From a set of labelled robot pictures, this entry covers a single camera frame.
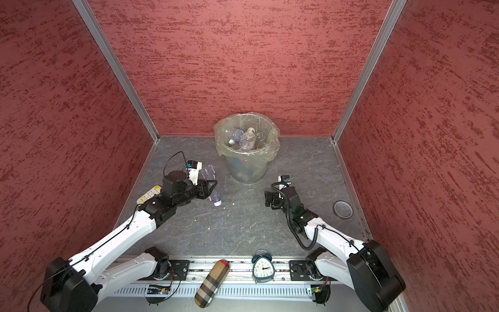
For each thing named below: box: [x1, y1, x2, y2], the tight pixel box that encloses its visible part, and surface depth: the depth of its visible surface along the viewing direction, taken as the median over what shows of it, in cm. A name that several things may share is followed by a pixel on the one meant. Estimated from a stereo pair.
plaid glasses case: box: [194, 259, 231, 309], surface depth 71 cm
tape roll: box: [332, 200, 354, 220], surface depth 93 cm
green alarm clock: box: [251, 248, 276, 285], surface depth 73 cm
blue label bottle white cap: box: [228, 130, 245, 145], surface depth 99 cm
